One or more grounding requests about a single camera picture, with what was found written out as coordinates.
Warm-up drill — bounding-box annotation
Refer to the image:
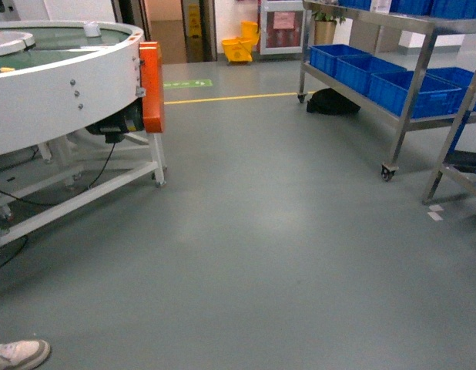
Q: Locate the steel shelf cart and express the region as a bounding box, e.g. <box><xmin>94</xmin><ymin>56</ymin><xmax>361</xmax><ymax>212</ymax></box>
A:
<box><xmin>297</xmin><ymin>1</ymin><xmax>476</xmax><ymax>181</ymax></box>

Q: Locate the black bag under cart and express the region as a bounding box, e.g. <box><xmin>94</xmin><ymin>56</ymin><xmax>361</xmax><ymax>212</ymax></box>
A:
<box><xmin>307</xmin><ymin>88</ymin><xmax>360</xmax><ymax>116</ymax></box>

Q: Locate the yellow mop bucket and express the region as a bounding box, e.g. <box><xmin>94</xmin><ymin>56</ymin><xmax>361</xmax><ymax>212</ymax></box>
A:
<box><xmin>221</xmin><ymin>21</ymin><xmax>260</xmax><ymax>64</ymax></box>

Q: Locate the orange motor guard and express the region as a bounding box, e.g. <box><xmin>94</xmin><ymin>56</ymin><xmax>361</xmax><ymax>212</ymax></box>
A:
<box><xmin>139</xmin><ymin>42</ymin><xmax>166</xmax><ymax>133</ymax></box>

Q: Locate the blue bin on cart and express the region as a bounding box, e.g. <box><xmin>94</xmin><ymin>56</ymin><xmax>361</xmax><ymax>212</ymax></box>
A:
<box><xmin>310</xmin><ymin>44</ymin><xmax>370</xmax><ymax>77</ymax></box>
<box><xmin>334</xmin><ymin>55</ymin><xmax>407</xmax><ymax>96</ymax></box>
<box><xmin>367</xmin><ymin>71</ymin><xmax>464</xmax><ymax>119</ymax></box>

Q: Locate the yellow wet floor sign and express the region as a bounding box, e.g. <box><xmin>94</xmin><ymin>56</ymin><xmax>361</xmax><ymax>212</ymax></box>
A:
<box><xmin>187</xmin><ymin>4</ymin><xmax>202</xmax><ymax>39</ymax></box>

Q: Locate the white round conveyor machine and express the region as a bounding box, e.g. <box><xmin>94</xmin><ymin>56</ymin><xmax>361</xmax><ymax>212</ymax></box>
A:
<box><xmin>0</xmin><ymin>21</ymin><xmax>166</xmax><ymax>250</ymax></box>

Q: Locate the potted plant in gold pot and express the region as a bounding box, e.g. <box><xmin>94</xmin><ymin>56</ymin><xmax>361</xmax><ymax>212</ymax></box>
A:
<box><xmin>312</xmin><ymin>12</ymin><xmax>346</xmax><ymax>45</ymax></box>

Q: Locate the white sneaker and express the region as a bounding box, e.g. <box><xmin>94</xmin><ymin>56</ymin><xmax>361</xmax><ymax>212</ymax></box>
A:
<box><xmin>0</xmin><ymin>340</ymin><xmax>52</xmax><ymax>370</ymax></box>

